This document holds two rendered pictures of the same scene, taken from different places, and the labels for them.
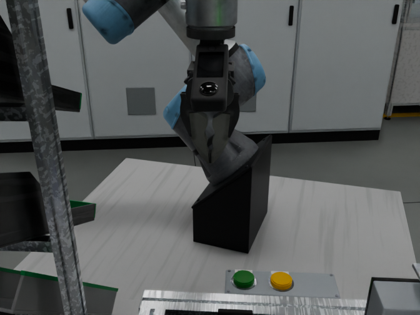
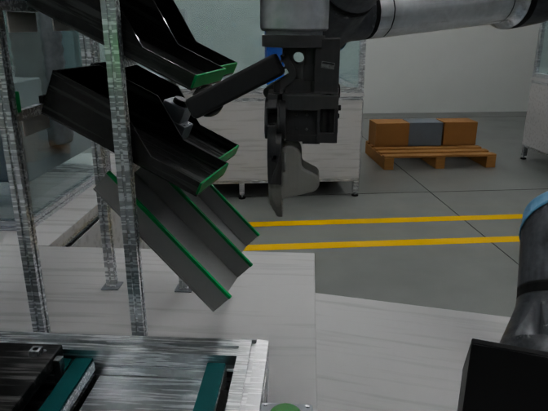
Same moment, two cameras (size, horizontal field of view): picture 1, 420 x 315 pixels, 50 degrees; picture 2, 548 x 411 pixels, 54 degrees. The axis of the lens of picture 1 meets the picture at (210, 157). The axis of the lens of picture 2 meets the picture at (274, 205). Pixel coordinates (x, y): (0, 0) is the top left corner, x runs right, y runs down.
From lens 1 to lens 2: 0.91 m
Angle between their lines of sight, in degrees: 82
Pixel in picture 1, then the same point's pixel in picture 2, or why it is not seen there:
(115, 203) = not seen: hidden behind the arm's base
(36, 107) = (111, 58)
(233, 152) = (535, 329)
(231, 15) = (271, 15)
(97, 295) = (192, 270)
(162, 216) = not seen: hidden behind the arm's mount
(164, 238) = (450, 395)
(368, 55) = not seen: outside the picture
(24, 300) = (103, 189)
